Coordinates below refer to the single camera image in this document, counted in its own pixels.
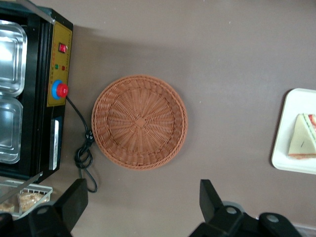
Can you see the steel food pan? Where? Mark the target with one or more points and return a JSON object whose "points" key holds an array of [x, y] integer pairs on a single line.
{"points": [[10, 128], [12, 56]]}

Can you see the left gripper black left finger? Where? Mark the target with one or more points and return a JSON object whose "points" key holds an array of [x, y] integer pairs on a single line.
{"points": [[71, 202]]}

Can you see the red rocker switch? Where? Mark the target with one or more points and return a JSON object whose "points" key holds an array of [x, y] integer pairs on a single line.
{"points": [[63, 48]]}

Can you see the black sealing machine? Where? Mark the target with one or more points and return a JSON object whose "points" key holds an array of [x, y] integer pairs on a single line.
{"points": [[37, 98]]}

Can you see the red emergency stop button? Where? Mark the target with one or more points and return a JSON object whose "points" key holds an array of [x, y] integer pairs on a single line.
{"points": [[61, 90]]}

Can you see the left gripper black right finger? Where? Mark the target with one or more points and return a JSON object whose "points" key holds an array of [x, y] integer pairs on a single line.
{"points": [[213, 212]]}

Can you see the beige snack bag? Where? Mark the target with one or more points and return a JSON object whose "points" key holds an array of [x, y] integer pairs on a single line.
{"points": [[30, 199]]}

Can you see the brown round wicker basket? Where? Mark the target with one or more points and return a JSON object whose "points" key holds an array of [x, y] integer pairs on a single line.
{"points": [[139, 122]]}

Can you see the triangular sandwich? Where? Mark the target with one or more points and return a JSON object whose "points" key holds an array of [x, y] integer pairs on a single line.
{"points": [[303, 138]]}

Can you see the cream plastic tray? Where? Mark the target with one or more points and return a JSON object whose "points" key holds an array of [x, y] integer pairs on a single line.
{"points": [[284, 128]]}

